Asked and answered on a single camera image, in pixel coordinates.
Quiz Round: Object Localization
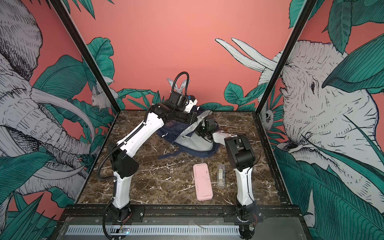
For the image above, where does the navy blue student backpack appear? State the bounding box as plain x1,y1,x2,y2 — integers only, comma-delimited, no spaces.
156,107,219,160

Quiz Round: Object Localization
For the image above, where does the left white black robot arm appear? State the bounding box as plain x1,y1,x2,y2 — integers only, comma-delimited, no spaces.
97,91,198,223

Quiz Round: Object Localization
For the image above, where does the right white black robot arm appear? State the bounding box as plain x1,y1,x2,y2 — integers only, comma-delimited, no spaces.
196,115,258,223

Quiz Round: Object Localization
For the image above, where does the clear plastic small case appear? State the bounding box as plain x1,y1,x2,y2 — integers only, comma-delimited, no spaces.
217,164,226,188

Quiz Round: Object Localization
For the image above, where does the pink pencil case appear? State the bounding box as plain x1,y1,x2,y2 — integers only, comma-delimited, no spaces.
193,163,213,201

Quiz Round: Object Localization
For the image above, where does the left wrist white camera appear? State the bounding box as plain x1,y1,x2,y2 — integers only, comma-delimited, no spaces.
184,95,198,113

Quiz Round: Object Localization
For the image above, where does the left black frame post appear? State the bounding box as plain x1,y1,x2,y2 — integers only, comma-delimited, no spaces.
49,0,121,114

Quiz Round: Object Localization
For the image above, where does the black frame post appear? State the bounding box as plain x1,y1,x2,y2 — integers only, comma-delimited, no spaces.
256,0,317,115
49,0,121,114

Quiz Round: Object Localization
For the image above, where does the black front mounting rail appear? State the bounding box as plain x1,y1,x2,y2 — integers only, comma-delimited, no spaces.
58,204,302,224

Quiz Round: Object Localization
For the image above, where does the right black frame post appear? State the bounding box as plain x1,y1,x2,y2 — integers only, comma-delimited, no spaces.
256,0,317,115

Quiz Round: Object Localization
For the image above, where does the white perforated cable duct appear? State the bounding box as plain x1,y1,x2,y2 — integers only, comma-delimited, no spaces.
65,225,240,237

